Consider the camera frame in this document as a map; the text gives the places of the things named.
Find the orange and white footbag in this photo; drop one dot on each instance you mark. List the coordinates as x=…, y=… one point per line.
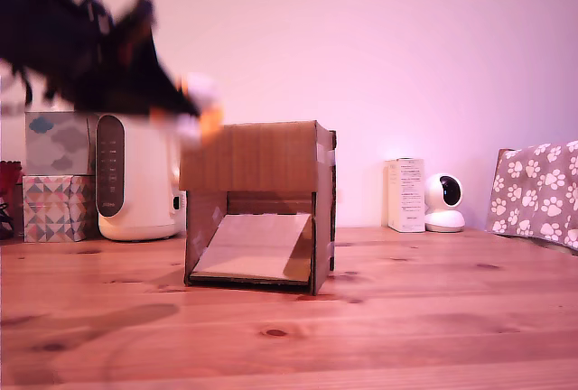
x=211, y=124

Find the cardboard dice tower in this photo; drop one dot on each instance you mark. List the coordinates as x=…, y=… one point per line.
x=262, y=160

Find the white electric kettle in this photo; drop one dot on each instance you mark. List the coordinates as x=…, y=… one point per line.
x=144, y=182

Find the cloud print tissue box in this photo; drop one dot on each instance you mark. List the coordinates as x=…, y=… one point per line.
x=58, y=144

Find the triangle print tissue box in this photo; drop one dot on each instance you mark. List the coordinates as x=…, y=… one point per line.
x=52, y=209

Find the red flower decoration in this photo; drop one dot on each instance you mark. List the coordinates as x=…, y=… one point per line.
x=9, y=178

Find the white printed carton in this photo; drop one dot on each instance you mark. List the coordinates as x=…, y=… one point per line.
x=406, y=196

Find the paw print blanket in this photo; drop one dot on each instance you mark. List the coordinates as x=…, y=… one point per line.
x=537, y=191

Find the small white round camera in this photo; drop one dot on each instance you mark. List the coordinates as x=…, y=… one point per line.
x=444, y=214

